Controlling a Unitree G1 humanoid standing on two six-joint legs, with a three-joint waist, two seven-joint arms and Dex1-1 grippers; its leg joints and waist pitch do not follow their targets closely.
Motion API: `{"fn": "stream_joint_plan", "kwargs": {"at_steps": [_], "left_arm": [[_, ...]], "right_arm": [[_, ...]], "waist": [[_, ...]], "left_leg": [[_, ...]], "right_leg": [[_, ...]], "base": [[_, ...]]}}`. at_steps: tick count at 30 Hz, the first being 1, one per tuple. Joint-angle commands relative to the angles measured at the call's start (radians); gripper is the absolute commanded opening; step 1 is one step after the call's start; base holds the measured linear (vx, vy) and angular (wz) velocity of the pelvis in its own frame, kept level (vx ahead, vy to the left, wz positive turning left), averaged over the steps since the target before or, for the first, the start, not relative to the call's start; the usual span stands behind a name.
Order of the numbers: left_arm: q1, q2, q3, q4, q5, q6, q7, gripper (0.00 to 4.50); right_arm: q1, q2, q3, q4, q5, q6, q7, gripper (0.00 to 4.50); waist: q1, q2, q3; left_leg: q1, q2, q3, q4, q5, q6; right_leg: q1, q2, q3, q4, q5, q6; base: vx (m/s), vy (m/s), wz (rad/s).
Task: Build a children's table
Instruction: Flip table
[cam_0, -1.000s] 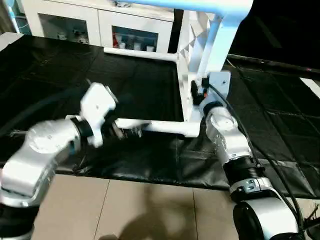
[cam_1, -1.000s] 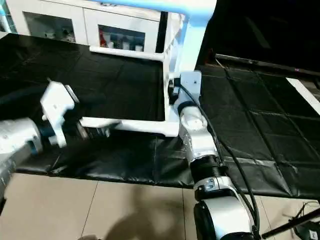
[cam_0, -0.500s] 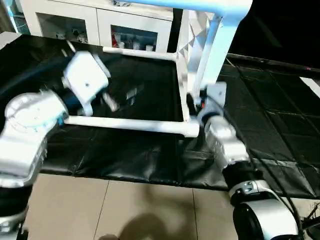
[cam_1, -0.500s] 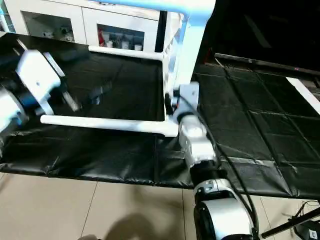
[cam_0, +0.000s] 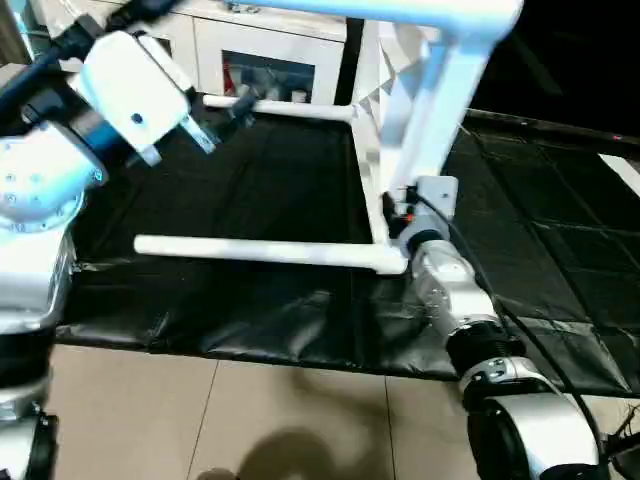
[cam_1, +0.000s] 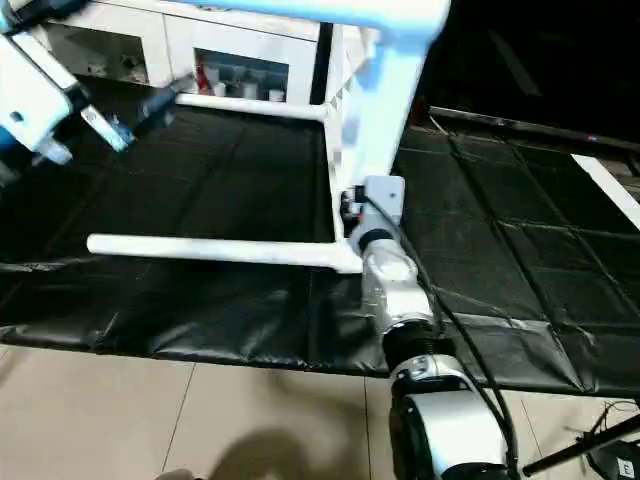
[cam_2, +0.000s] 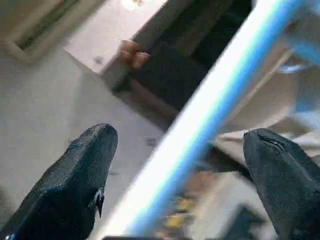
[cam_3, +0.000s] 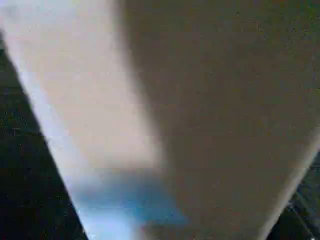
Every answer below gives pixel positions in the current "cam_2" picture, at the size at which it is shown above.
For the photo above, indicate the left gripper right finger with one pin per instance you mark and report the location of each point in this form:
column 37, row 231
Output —
column 287, row 180

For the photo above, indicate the white plastic table leg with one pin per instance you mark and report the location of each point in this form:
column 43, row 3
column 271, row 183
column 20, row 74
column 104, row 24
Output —
column 200, row 120

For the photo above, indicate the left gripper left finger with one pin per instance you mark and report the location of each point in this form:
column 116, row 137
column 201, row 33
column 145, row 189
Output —
column 65, row 190

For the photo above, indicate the white plastic table top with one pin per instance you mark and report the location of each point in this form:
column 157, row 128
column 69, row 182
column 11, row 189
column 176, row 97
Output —
column 275, row 90

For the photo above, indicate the brown plush toy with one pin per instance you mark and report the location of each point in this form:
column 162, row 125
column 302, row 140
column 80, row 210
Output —
column 132, row 52

